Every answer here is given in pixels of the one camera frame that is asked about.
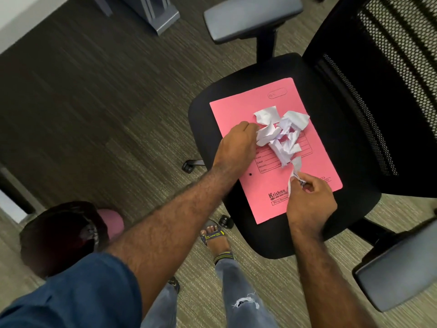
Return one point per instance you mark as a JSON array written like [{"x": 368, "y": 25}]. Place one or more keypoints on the person's right hand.
[{"x": 314, "y": 204}]

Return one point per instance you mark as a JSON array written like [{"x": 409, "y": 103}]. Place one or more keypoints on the person's left hand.
[{"x": 234, "y": 150}]

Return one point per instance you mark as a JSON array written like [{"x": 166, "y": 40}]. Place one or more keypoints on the person's right thumb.
[{"x": 295, "y": 194}]

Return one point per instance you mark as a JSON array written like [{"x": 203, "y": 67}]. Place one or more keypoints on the person's left fingers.
[{"x": 252, "y": 133}]

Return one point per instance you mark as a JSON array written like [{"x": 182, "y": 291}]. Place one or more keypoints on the torn white paper strip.
[{"x": 296, "y": 164}]

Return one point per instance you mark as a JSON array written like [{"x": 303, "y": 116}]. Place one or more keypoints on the person's left forearm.
[{"x": 170, "y": 228}]

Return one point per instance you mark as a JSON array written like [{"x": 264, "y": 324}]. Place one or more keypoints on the person's right forearm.
[{"x": 321, "y": 280}]

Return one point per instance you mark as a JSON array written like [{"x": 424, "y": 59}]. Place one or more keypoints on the pink paper file folder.
[{"x": 235, "y": 112}]

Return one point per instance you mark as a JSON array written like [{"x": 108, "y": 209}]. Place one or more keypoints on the pile of torn paper pieces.
[{"x": 280, "y": 133}]

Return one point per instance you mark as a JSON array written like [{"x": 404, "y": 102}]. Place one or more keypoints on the black chair caster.
[
  {"x": 191, "y": 165},
  {"x": 226, "y": 221}
]

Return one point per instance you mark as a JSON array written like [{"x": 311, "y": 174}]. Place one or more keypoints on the black chair seat cushion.
[{"x": 348, "y": 146}]

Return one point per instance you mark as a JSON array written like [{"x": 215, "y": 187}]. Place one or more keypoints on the grey yellow sandal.
[
  {"x": 215, "y": 237},
  {"x": 174, "y": 285}
]

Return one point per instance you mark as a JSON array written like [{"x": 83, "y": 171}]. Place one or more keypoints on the ripped grey jeans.
[{"x": 235, "y": 290}]

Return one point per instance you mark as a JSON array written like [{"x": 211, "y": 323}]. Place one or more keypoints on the grey chair armrest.
[
  {"x": 249, "y": 15},
  {"x": 399, "y": 266}
]

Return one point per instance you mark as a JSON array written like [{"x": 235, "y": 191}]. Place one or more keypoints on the black mesh chair backrest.
[{"x": 385, "y": 81}]

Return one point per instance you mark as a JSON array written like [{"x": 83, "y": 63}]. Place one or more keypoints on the grey furniture base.
[{"x": 150, "y": 10}]

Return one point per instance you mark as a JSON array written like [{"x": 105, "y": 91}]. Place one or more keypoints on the black trash bag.
[{"x": 58, "y": 235}]

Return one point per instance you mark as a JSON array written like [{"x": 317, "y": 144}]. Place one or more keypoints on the blue shirt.
[{"x": 75, "y": 293}]

